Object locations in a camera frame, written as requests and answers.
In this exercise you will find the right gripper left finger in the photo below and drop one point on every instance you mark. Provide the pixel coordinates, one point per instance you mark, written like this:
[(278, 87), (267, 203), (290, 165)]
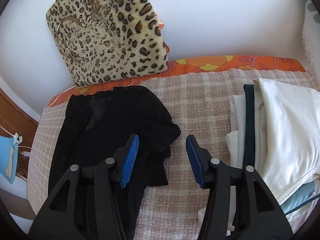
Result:
[(125, 158)]

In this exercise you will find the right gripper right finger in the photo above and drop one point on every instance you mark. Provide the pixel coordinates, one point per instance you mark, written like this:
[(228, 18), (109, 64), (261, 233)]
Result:
[(199, 159)]

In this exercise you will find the black garment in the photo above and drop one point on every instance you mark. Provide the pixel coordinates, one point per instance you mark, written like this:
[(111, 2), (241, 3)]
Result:
[(96, 125)]

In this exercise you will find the pink plaid blanket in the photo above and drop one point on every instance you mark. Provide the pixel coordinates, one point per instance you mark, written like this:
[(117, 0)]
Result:
[(199, 105)]

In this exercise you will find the white folded garment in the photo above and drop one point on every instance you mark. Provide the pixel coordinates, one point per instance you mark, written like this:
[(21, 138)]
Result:
[(244, 203)]

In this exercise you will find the orange floral bed sheet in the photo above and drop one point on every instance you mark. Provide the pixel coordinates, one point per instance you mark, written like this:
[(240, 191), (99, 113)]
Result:
[(192, 65)]

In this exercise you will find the light blue folded garment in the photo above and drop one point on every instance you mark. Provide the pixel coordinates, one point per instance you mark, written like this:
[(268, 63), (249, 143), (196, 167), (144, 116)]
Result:
[(298, 198)]

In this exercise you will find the light blue chair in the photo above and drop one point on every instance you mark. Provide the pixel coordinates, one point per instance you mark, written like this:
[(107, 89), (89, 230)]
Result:
[(9, 156)]

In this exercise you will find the wooden cabinet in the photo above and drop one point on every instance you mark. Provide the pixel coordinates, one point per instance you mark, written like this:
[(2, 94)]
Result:
[(15, 120)]

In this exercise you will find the leopard print bag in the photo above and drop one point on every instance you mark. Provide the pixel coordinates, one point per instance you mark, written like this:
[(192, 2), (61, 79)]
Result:
[(102, 41)]

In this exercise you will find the green striped pillow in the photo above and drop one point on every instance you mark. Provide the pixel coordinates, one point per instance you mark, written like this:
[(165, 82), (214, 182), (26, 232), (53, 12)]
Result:
[(311, 35)]

